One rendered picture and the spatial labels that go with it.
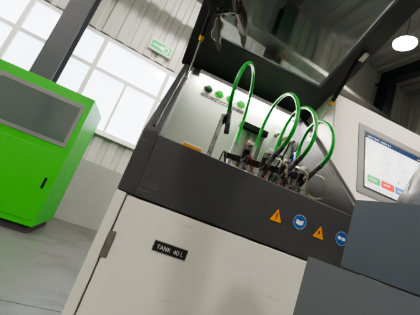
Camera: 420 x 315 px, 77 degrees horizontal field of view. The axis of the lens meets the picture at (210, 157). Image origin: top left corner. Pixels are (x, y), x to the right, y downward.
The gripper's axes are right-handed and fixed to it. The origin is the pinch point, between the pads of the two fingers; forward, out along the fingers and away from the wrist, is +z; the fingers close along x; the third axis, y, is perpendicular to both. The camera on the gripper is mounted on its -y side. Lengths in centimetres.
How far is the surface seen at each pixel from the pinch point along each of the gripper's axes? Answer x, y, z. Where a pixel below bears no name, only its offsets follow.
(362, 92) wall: 137, -720, 165
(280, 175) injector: 12.7, -5.2, 47.3
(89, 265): -21, 55, 40
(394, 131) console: 60, -59, 49
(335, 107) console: 33, -46, 33
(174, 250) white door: -6, 44, 43
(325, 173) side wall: 28, -13, 49
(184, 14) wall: -221, -452, -64
